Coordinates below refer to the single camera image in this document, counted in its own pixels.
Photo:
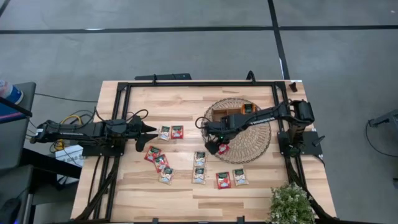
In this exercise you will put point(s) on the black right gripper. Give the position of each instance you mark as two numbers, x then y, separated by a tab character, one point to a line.
227	124

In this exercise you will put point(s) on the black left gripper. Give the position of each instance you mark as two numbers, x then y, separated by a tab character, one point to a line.
132	130

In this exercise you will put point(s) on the round woven straw placemat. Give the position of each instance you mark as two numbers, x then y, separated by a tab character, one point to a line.
248	149

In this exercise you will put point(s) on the wooden compartment tea box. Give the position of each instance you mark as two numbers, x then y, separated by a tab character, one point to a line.
222	112

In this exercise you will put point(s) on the silver packet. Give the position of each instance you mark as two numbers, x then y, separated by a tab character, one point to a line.
166	175

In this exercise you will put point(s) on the orange peach tea bag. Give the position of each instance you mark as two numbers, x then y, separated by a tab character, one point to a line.
248	109

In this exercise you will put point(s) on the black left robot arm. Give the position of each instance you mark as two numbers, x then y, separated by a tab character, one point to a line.
77	132

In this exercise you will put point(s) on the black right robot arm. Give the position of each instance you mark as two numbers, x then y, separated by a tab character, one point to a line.
280	110

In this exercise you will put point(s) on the beige tea bag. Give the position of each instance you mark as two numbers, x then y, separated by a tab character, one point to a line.
200	159
240	177
199	175
164	133

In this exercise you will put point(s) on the flat black bar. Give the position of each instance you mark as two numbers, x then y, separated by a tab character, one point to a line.
168	76

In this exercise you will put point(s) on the white cardboard box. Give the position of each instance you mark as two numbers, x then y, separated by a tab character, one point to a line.
70	155

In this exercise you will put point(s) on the black arched hook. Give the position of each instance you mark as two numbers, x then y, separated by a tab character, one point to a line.
251	72

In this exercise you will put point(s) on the small dark clip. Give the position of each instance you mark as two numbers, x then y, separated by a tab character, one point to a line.
293	87

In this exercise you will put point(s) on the green plant white flowers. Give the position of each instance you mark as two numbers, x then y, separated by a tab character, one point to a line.
290	205

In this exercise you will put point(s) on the grey desk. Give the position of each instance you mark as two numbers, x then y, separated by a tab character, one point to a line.
15	140

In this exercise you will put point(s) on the black rod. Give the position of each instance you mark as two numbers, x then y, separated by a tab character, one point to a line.
15	106

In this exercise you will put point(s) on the blue board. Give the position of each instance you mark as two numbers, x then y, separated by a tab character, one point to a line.
6	114

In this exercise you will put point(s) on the bottle with blue label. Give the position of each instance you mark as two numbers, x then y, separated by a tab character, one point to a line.
11	93

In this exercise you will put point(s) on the black computer mouse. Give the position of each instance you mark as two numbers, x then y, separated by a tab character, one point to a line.
9	210

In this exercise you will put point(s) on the grey stand foot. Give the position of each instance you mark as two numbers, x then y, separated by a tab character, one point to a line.
385	119

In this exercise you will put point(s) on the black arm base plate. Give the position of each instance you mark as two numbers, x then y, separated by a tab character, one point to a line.
311	146
93	152

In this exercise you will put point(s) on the black aluminium table frame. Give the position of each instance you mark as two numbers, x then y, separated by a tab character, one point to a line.
202	83

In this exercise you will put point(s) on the small black edge bracket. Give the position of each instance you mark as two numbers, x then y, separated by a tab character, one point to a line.
240	220
155	221

